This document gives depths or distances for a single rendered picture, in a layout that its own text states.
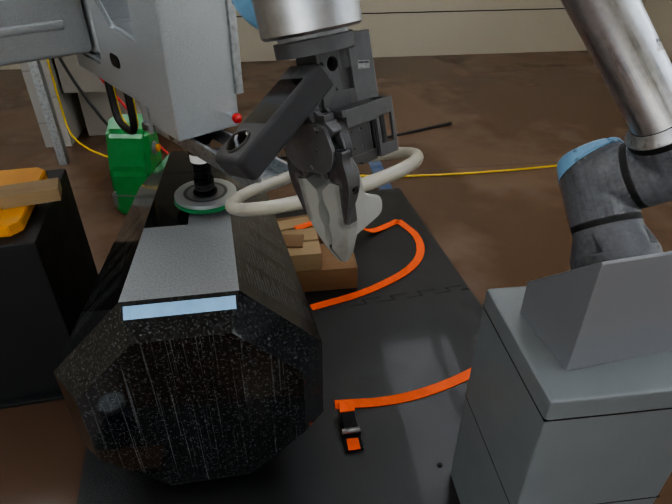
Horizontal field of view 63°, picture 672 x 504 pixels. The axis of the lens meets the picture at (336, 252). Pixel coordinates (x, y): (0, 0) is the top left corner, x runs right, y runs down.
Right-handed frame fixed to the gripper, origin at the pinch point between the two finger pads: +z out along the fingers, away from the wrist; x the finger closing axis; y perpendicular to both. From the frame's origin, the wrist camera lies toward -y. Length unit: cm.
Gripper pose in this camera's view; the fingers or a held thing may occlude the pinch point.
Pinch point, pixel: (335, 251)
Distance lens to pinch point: 54.7
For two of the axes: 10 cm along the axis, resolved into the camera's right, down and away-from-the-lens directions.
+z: 1.8, 9.0, 4.0
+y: 7.5, -3.9, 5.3
